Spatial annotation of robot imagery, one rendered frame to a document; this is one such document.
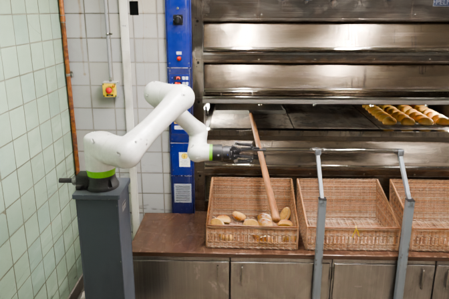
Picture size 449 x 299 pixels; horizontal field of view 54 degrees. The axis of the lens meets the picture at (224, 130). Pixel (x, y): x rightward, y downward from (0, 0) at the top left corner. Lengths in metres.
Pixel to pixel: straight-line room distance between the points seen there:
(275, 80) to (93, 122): 1.25
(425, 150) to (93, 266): 2.23
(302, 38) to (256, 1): 0.37
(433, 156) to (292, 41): 1.23
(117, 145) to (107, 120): 1.24
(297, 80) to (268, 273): 1.22
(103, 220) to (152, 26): 1.37
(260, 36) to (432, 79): 1.14
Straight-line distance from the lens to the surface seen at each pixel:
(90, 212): 2.03
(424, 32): 3.09
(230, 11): 2.86
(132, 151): 1.82
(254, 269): 2.75
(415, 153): 3.23
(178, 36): 2.85
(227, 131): 2.96
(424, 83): 3.11
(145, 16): 2.91
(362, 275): 2.86
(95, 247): 2.10
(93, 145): 1.93
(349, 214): 3.16
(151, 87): 2.15
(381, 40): 2.98
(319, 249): 2.65
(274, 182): 3.03
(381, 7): 2.99
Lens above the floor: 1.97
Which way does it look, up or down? 16 degrees down
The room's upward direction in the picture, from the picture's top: straight up
